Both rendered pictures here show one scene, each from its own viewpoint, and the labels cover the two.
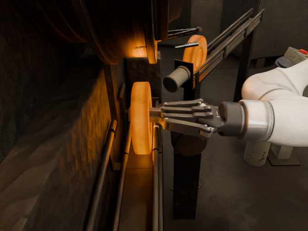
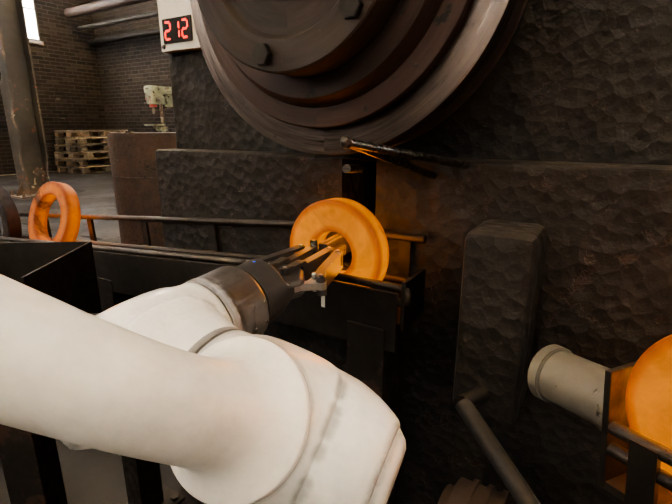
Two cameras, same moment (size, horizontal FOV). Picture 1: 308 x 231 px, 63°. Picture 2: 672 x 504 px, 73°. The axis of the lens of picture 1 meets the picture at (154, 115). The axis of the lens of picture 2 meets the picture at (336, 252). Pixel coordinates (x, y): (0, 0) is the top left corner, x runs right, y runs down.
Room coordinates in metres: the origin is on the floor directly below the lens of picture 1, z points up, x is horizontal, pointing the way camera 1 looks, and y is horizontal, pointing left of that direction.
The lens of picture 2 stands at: (0.77, -0.55, 0.92)
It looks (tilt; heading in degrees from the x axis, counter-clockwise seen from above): 15 degrees down; 119
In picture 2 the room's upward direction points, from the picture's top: straight up
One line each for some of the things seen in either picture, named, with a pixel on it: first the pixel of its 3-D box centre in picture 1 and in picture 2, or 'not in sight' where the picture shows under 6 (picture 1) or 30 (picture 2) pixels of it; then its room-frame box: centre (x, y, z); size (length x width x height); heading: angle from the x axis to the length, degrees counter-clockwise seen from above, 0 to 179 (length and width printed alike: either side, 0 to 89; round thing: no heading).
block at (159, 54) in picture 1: (144, 90); (498, 317); (0.69, 0.03, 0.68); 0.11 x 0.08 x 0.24; 88
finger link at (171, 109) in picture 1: (185, 113); (309, 268); (0.47, -0.07, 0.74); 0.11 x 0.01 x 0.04; 86
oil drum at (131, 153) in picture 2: not in sight; (156, 191); (-2.08, 1.79, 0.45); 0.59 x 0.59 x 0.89
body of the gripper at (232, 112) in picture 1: (216, 118); (268, 285); (0.45, -0.14, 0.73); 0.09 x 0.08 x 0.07; 88
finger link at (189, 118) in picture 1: (186, 120); (293, 265); (0.44, -0.07, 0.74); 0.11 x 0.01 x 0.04; 89
